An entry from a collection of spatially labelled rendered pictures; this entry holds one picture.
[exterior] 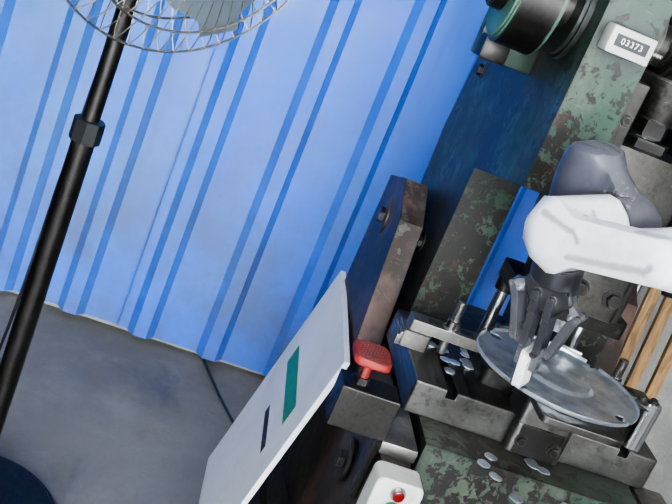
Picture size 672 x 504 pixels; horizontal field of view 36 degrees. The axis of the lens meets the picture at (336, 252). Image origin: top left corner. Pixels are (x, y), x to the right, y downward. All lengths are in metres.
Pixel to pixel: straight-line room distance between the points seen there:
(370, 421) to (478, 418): 0.23
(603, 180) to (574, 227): 0.13
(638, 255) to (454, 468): 0.59
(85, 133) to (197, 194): 1.07
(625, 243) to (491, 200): 0.74
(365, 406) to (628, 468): 0.51
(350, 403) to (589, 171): 0.50
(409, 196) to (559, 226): 0.80
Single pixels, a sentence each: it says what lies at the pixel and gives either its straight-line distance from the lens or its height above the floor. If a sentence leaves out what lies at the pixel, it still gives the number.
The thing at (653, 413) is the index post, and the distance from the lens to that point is 1.82.
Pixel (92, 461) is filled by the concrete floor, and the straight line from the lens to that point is 2.47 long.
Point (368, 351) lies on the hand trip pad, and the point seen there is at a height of 0.76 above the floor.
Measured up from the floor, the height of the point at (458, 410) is 0.68.
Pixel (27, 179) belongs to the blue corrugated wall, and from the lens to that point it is 2.92.
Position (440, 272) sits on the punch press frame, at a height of 0.79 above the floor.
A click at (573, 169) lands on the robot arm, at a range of 1.40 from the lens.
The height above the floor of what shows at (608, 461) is 0.68.
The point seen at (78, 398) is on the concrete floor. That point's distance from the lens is 2.69.
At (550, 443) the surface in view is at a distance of 1.75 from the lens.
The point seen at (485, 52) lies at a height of 1.21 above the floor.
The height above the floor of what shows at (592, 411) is 0.78.
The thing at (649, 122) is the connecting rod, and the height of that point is 1.21.
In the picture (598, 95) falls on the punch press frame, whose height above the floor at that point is 1.23.
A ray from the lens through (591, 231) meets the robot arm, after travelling 1.26.
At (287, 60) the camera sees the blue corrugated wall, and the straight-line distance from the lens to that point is 2.79.
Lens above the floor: 1.34
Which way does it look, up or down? 18 degrees down
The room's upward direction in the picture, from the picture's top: 23 degrees clockwise
